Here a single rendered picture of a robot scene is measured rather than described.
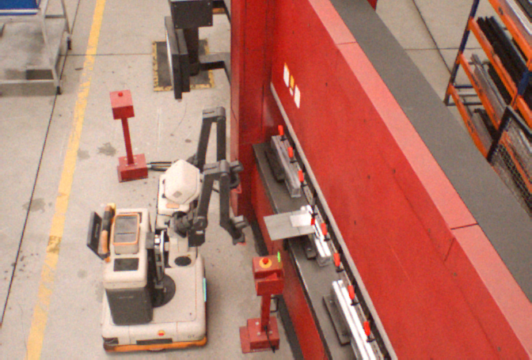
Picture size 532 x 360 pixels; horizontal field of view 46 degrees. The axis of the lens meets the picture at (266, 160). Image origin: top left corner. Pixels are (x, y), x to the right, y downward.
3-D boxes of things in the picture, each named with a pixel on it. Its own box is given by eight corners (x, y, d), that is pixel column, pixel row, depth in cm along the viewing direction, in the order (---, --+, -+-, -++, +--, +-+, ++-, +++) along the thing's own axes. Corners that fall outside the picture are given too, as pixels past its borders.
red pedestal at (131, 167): (115, 166, 533) (102, 89, 475) (145, 161, 538) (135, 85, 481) (118, 183, 519) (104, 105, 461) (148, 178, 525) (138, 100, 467)
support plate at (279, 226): (263, 217, 368) (263, 217, 367) (305, 210, 374) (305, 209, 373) (271, 240, 356) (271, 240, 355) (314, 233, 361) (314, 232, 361)
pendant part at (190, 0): (170, 70, 451) (161, -40, 392) (204, 66, 456) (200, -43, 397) (178, 114, 416) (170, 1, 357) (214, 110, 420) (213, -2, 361)
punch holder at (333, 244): (325, 241, 334) (328, 221, 322) (340, 238, 335) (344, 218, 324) (335, 263, 323) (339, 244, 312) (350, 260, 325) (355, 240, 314)
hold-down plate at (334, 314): (321, 298, 343) (322, 295, 341) (331, 296, 344) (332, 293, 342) (340, 346, 322) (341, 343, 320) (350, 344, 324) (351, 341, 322)
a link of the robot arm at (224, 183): (218, 160, 312) (218, 175, 304) (229, 159, 312) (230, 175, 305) (218, 216, 342) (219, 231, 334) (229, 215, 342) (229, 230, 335)
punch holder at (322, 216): (313, 214, 347) (317, 194, 336) (328, 211, 349) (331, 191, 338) (322, 234, 337) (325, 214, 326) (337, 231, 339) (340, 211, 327)
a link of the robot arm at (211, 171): (203, 157, 309) (203, 171, 302) (229, 159, 312) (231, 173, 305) (191, 215, 339) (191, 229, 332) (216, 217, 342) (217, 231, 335)
